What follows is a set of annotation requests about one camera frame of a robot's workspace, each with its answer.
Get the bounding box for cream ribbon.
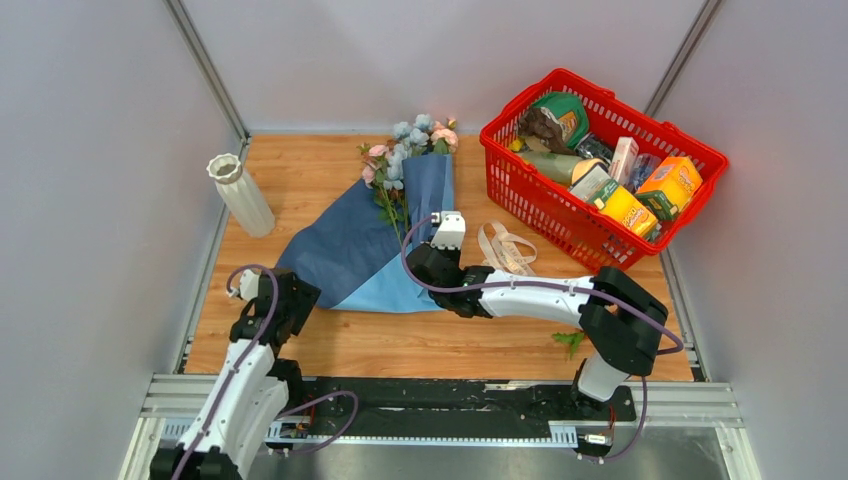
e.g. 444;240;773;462
477;221;538;276

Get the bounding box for blue wrapping paper sheet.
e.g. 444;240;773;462
275;180;443;314

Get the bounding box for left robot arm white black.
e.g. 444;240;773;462
148;264;320;479

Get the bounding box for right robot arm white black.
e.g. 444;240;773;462
402;244;675;419

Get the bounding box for white ribbed vase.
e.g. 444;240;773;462
206;153;275;238

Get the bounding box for red shopping basket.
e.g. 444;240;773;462
480;68;729;272

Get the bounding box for toy carrot with leaves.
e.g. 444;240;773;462
551;331;585;360

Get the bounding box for olive green bottle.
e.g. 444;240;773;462
519;151;607;187

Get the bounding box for brown crumpled bag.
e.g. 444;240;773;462
517;107;574;154

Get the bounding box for yellow green box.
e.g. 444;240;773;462
588;179;659;238

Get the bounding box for dark foil packet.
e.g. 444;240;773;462
574;133;614;164

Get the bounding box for green snack bag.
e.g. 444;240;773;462
530;92;589;150

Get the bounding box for pink white box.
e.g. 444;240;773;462
608;137;640;185

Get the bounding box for clear plastic bottle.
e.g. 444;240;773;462
624;153;663;193

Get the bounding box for orange box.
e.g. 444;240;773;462
635;157;703;222

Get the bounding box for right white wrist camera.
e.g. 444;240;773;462
429;211;466;251

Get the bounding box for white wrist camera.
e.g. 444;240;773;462
429;211;466;251
227;269;261;302

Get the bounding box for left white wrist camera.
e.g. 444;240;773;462
227;269;261;302

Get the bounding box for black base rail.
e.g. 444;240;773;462
142;374;743;458

